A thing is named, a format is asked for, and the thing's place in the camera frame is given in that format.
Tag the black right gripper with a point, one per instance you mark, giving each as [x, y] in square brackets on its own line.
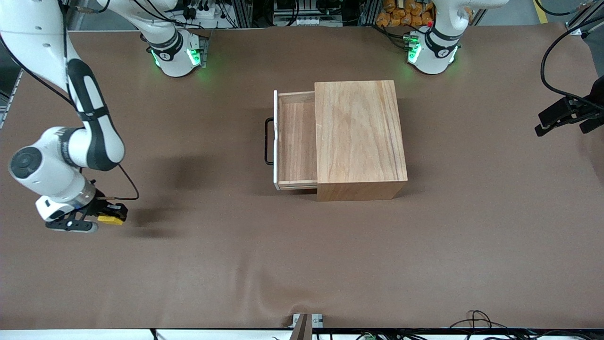
[98, 200]

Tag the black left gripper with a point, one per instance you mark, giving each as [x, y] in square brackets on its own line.
[595, 102]

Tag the yellow block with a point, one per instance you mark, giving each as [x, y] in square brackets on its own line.
[109, 220]

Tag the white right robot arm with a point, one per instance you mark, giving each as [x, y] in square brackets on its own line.
[47, 165]

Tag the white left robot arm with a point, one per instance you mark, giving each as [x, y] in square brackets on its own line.
[434, 61]

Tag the brown table cloth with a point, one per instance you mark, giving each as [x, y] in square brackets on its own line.
[236, 264]

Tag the orange bagged items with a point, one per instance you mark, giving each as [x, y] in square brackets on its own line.
[401, 14]

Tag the wooden cabinet box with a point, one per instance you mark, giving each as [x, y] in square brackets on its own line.
[361, 137]

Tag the white power strip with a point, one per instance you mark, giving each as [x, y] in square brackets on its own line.
[203, 9]

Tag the metal table clamp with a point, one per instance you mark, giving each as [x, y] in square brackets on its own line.
[306, 323]

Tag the aluminium frame profile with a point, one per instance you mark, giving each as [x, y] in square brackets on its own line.
[241, 12]
[583, 21]

